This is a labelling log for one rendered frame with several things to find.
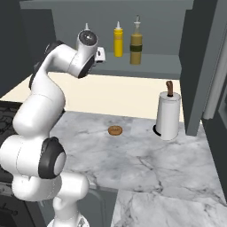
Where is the grey open wall cabinet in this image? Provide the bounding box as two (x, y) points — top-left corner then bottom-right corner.
(19, 0), (195, 81)

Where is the oil and vinegar bottle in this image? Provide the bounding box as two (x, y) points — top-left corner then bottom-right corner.
(129, 14), (144, 66)

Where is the dark tall kitchen unit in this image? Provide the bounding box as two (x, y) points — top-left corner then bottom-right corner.
(201, 84), (227, 208)

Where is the pale long door handle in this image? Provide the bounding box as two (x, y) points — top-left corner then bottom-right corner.
(202, 35), (227, 121)

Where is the brown round cookie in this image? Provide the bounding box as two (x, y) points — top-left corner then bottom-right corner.
(107, 125), (123, 137)

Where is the dark grey cabinet door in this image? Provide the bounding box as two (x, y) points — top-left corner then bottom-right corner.
(178, 0), (227, 137)
(0, 0), (58, 98)

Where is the yellow mustard bottle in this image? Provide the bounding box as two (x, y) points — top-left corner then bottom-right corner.
(113, 20), (124, 59)

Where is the black hob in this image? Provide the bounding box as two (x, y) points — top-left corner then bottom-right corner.
(0, 99), (28, 184)

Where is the dark grey base cabinet front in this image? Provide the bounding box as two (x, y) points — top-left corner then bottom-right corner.
(37, 186), (120, 227)

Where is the brown-post paper towel holder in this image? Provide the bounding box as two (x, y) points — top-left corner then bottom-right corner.
(152, 80), (176, 137)

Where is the white paper towel roll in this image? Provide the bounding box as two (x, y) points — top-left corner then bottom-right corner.
(155, 90), (182, 142)

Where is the black oven front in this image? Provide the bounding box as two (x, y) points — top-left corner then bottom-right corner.
(0, 182), (45, 227)

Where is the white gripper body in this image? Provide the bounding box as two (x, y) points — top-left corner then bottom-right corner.
(95, 46), (106, 64)

